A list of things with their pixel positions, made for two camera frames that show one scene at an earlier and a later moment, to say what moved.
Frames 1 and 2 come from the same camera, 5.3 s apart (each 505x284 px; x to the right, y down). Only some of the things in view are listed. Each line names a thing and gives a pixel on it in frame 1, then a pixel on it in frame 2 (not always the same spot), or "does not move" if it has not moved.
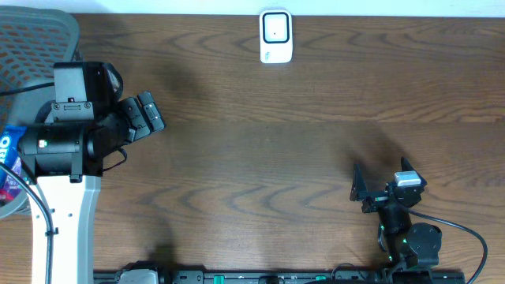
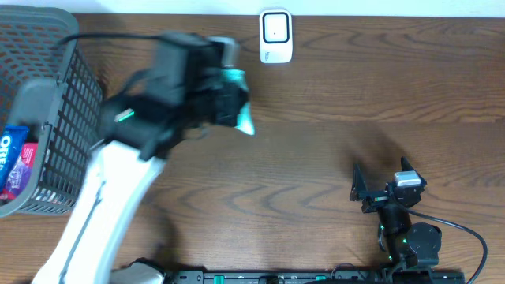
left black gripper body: (139, 118) to (230, 104)
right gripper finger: (358, 185) does not move
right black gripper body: (375, 200) does not move
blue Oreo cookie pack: (9, 136) does not move
